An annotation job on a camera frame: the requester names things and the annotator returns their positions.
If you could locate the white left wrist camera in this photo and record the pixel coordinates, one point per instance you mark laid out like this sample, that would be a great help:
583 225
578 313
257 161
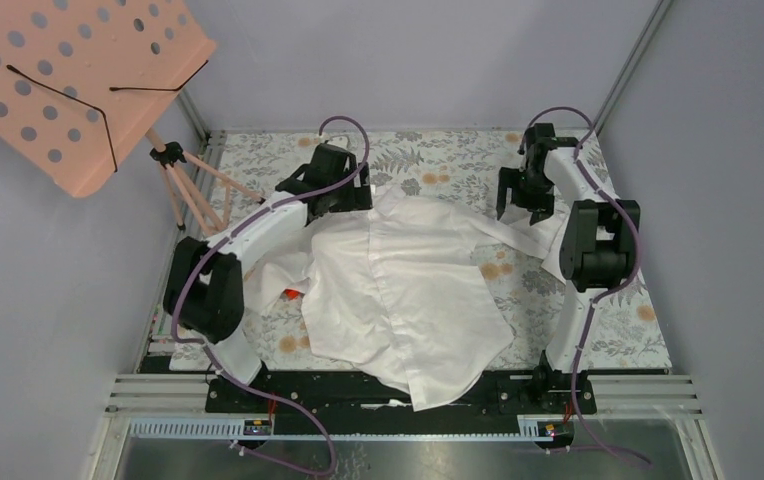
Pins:
341 141

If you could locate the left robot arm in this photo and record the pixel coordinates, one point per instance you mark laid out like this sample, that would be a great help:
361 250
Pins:
204 290

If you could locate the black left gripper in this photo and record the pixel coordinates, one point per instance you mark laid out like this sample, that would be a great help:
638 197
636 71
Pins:
357 197

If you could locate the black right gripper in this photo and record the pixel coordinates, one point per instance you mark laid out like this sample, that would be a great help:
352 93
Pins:
542 206

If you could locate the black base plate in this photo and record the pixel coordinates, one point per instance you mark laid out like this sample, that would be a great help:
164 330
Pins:
351 403

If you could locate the pink music stand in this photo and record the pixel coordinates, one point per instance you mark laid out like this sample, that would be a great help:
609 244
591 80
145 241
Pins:
82 83

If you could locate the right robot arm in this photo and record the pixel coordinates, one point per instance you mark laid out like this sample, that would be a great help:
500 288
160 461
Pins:
597 253

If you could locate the white shirt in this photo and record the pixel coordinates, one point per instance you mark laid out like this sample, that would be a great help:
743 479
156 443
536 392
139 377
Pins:
394 290

